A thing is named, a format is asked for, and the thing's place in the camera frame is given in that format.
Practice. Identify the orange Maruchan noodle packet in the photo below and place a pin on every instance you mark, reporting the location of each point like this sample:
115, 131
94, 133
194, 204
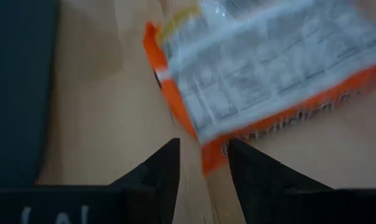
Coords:
253, 62

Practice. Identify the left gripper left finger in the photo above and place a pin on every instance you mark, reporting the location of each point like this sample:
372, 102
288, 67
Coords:
157, 186

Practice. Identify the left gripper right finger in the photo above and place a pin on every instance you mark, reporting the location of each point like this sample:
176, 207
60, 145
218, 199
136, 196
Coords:
259, 186

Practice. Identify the small blue plastic bin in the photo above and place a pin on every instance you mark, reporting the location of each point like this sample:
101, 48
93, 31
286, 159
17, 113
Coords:
16, 93

